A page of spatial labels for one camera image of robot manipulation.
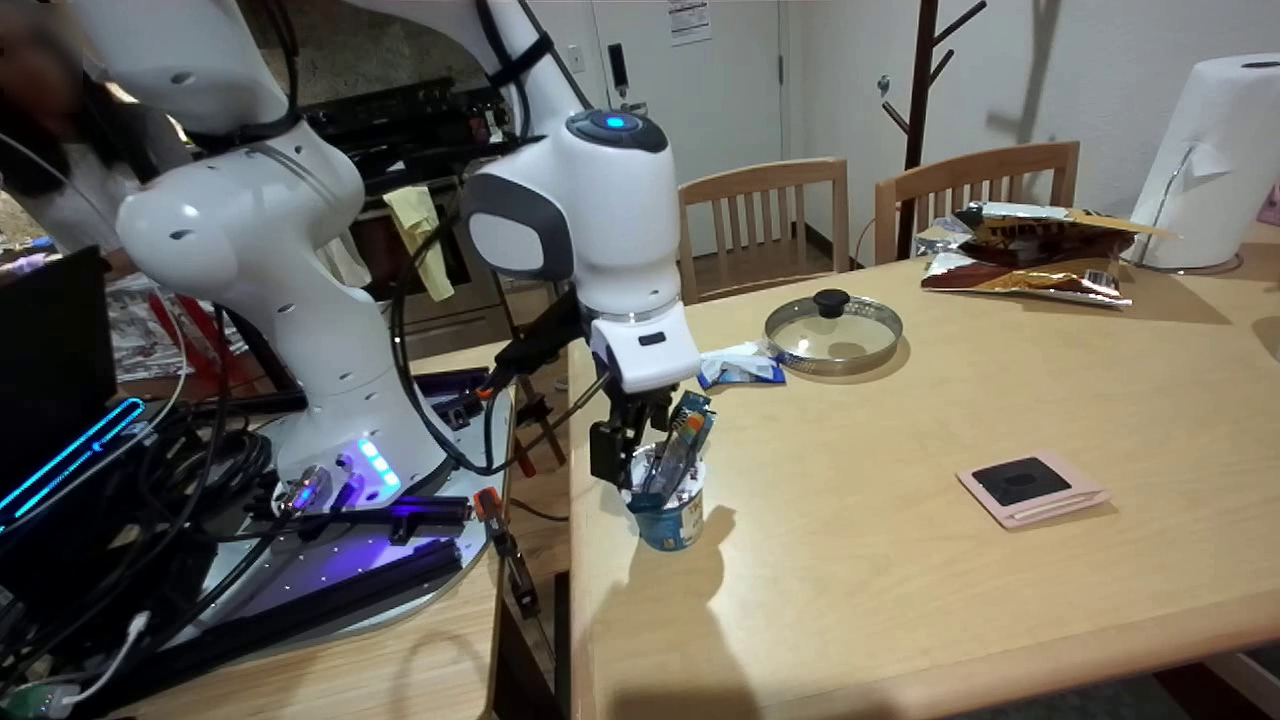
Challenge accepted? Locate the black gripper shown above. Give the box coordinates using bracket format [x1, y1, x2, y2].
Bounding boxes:
[588, 309, 710, 497]

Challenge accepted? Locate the blue plastic snack wrapper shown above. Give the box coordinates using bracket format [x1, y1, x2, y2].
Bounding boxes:
[651, 392, 714, 482]

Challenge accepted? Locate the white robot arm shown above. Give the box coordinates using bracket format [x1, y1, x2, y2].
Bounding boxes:
[83, 0, 699, 513]

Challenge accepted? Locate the glass pot lid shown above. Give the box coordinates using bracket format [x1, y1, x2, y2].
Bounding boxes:
[765, 286, 905, 374]

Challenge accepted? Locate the left wooden chair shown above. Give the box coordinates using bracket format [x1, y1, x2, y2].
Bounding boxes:
[679, 155, 852, 299]

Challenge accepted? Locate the wooden chair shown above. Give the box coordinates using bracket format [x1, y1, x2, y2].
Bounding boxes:
[871, 138, 1080, 259]
[679, 155, 852, 299]

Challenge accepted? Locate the black coat stand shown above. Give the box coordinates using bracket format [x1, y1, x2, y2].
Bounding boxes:
[875, 0, 987, 259]

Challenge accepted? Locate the brown snack bag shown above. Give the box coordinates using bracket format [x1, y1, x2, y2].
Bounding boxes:
[915, 205, 1140, 309]

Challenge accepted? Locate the right wooden chair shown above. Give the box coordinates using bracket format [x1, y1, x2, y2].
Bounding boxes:
[871, 138, 1080, 259]

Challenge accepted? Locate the black monitor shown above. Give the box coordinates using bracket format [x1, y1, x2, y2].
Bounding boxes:
[0, 248, 144, 533]

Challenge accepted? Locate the white electric water boiler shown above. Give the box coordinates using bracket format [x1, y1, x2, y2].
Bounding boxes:
[1129, 52, 1280, 266]

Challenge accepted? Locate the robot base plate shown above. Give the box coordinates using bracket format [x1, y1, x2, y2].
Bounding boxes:
[150, 370, 511, 673]

